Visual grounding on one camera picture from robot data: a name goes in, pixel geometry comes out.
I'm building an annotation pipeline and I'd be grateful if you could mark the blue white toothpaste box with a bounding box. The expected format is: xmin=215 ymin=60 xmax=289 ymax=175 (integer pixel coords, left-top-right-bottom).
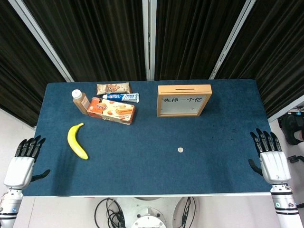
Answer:
xmin=102 ymin=92 xmax=140 ymax=104

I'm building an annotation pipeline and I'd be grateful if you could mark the black cable bundle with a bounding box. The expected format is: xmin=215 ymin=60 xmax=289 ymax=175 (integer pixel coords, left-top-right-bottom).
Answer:
xmin=174 ymin=196 xmax=197 ymax=228
xmin=95 ymin=197 xmax=126 ymax=228

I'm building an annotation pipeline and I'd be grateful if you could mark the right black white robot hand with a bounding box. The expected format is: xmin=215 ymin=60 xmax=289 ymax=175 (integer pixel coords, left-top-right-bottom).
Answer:
xmin=248 ymin=128 xmax=292 ymax=186

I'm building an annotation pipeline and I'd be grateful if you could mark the brown snack packet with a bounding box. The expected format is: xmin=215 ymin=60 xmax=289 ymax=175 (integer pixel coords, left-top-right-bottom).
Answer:
xmin=96 ymin=82 xmax=133 ymax=95

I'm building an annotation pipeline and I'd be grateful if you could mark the blue table cloth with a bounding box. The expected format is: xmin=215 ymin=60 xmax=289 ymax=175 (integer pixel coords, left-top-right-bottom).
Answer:
xmin=22 ymin=79 xmax=274 ymax=197

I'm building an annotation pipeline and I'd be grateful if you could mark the wooden coin box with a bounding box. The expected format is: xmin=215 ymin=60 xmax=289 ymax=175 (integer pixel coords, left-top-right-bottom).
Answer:
xmin=157 ymin=84 xmax=212 ymax=118

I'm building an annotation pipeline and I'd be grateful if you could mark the grey partition frame post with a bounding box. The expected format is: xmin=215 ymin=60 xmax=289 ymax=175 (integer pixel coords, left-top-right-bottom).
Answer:
xmin=8 ymin=0 xmax=75 ymax=83
xmin=267 ymin=95 xmax=304 ymax=123
xmin=142 ymin=0 xmax=157 ymax=81
xmin=209 ymin=0 xmax=257 ymax=80

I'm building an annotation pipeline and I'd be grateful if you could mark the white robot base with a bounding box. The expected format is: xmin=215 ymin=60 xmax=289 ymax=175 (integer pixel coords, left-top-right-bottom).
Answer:
xmin=114 ymin=196 xmax=190 ymax=228

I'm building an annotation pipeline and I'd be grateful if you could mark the brown juice bottle white cap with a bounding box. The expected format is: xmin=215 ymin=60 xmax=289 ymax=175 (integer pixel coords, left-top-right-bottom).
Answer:
xmin=71 ymin=89 xmax=90 ymax=115

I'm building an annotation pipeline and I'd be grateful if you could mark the yellow banana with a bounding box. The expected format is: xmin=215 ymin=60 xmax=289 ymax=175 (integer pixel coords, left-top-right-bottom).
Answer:
xmin=67 ymin=123 xmax=89 ymax=160

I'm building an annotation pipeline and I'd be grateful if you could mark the orange biscuit box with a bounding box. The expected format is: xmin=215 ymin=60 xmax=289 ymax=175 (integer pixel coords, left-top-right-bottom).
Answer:
xmin=86 ymin=96 xmax=136 ymax=125

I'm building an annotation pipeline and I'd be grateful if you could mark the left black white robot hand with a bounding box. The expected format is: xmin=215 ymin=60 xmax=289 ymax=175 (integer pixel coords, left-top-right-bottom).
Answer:
xmin=3 ymin=135 xmax=51 ymax=190

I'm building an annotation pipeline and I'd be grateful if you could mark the black pleated curtain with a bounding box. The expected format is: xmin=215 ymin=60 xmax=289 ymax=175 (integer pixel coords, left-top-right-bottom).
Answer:
xmin=0 ymin=0 xmax=67 ymax=127
xmin=154 ymin=0 xmax=247 ymax=81
xmin=23 ymin=0 xmax=147 ymax=83
xmin=213 ymin=0 xmax=304 ymax=118

